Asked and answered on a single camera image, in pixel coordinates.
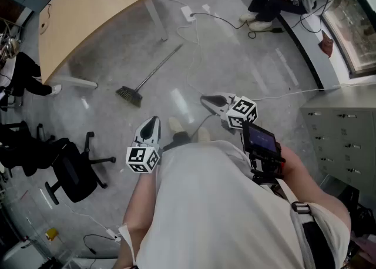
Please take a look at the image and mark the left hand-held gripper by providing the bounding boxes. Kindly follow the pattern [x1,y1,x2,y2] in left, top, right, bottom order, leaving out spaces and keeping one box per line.
[126,116,162,175]

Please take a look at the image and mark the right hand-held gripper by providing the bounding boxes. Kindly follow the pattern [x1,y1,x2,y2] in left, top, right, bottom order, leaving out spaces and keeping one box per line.
[200,92,259,131]

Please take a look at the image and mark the grey broom with metal handle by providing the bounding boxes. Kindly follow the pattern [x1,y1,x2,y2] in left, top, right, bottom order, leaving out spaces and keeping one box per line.
[115,43,184,109]

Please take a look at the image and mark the person's left forearm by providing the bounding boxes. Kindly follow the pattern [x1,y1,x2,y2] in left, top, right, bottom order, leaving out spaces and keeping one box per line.
[113,170,161,269]

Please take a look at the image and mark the person's right forearm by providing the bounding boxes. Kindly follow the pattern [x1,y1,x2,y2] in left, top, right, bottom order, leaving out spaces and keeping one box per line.
[277,144,352,232]

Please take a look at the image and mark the person's left shoe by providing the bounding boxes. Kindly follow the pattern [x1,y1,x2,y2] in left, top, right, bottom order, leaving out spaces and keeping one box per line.
[167,116,186,133]

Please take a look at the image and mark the person's black trousers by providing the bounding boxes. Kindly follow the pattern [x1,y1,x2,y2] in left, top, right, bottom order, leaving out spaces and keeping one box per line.
[162,130,192,153]

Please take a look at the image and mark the person's right shoe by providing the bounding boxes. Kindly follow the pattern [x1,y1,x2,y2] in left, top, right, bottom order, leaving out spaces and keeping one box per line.
[196,126,211,143]

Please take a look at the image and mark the black chest-mounted monitor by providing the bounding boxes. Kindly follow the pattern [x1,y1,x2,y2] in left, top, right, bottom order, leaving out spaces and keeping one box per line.
[241,120,286,188]

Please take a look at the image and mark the black office chair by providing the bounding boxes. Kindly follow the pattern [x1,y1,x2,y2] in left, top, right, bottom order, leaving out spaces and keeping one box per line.
[43,131,118,206]
[0,120,71,178]

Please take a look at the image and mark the white power strip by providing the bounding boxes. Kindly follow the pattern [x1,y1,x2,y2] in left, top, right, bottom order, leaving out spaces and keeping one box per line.
[180,5,197,23]
[105,228,122,243]

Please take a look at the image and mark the person's white shirt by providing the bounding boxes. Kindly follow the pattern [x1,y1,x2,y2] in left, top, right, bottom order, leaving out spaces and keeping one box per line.
[119,140,352,269]

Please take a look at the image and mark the red cloth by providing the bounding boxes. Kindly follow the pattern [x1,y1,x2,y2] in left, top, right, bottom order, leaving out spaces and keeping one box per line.
[318,29,335,58]

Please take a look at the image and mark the grey locker cabinet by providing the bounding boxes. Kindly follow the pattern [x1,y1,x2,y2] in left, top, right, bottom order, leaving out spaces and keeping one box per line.
[299,84,376,194]

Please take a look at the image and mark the light wooden desk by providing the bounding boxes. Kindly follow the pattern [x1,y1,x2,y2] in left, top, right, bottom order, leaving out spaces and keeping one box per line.
[38,0,169,90]

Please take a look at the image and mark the window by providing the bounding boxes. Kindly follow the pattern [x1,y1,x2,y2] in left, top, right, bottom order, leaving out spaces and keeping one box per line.
[320,0,376,79]

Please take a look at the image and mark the black bag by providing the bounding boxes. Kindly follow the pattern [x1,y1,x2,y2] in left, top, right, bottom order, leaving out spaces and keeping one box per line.
[337,184,376,238]

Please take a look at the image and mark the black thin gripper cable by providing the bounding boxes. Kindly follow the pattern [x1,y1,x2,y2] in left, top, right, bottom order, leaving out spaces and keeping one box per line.
[190,113,217,142]

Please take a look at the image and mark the black power cable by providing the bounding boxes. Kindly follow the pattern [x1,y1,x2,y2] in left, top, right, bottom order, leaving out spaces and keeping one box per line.
[190,12,276,39]

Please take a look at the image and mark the black cable with plug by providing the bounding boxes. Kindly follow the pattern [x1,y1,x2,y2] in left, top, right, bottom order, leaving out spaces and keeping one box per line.
[83,234,118,255]

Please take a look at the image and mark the grey shoulder strap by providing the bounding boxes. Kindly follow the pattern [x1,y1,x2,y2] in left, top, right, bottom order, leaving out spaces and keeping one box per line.
[289,200,320,269]

